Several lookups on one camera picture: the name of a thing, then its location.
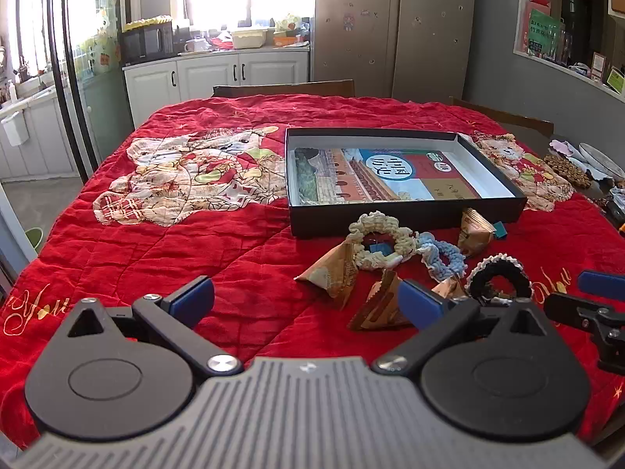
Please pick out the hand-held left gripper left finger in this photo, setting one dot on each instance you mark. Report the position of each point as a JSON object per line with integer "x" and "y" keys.
{"x": 195, "y": 295}

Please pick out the blue knitted scrunchie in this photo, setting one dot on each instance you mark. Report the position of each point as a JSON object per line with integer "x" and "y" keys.
{"x": 451, "y": 254}

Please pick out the brown beaded mat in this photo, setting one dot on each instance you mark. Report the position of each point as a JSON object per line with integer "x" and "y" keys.
{"x": 566, "y": 168}

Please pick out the cream knitted scrunchie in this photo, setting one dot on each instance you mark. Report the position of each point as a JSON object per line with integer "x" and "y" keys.
{"x": 364, "y": 224}

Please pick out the white hanging bin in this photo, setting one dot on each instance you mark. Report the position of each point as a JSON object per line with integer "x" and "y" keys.
{"x": 14, "y": 129}

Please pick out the pink crumpled paper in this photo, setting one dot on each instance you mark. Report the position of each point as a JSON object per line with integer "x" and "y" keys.
{"x": 564, "y": 147}

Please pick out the red paper bag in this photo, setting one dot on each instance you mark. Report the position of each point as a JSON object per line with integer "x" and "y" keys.
{"x": 537, "y": 2}

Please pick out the white kitchen cabinet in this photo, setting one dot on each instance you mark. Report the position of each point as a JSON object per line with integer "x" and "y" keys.
{"x": 205, "y": 73}

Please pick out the white wall shelf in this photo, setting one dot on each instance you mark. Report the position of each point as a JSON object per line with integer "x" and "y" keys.
{"x": 516, "y": 10}

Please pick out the black shallow box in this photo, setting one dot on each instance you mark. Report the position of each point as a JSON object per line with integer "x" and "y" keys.
{"x": 342, "y": 224}

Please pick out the red printed blanket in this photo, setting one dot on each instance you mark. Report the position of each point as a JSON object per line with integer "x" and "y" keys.
{"x": 195, "y": 264}

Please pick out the green plastic bin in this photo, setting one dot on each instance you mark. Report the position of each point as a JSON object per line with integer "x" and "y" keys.
{"x": 35, "y": 239}

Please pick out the blue binder clip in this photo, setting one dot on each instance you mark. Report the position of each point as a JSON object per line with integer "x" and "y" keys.
{"x": 381, "y": 250}

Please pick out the illustrated book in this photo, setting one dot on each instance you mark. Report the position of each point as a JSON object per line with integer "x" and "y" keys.
{"x": 390, "y": 176}

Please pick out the beige two-door fridge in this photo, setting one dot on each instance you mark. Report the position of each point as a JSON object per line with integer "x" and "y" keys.
{"x": 390, "y": 34}

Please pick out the orange box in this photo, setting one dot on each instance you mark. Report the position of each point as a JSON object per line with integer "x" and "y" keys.
{"x": 285, "y": 40}

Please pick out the green paper bag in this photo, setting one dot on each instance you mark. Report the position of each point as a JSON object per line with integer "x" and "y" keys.
{"x": 542, "y": 34}

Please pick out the teal binder clip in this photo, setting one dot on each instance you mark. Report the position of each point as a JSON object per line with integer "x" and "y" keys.
{"x": 500, "y": 229}

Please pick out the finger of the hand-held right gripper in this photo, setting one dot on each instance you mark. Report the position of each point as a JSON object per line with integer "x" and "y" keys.
{"x": 603, "y": 286}
{"x": 566, "y": 308}

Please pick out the yellow flowers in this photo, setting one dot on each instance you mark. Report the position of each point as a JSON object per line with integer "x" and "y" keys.
{"x": 146, "y": 22}

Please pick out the brown picture frame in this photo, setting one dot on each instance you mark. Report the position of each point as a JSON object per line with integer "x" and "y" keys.
{"x": 597, "y": 66}

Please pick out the dark wooden chair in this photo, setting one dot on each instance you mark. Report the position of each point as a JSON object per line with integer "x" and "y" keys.
{"x": 283, "y": 89}
{"x": 508, "y": 119}

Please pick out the beige plastic container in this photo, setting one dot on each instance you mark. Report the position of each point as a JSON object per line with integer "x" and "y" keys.
{"x": 249, "y": 39}

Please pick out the green card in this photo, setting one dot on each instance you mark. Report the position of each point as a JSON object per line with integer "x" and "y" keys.
{"x": 615, "y": 80}

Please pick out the white plate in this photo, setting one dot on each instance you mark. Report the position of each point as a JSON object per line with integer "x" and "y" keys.
{"x": 603, "y": 161}

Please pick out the brown triangular snack packet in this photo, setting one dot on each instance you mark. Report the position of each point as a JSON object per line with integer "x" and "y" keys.
{"x": 476, "y": 234}
{"x": 451, "y": 289}
{"x": 381, "y": 308}
{"x": 332, "y": 273}

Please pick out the black scrunchie white lace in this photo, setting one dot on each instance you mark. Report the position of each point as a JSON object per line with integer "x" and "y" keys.
{"x": 481, "y": 273}

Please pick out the black microwave oven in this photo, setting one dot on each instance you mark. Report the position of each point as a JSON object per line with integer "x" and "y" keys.
{"x": 141, "y": 44}

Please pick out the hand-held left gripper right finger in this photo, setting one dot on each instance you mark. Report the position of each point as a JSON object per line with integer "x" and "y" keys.
{"x": 420, "y": 303}

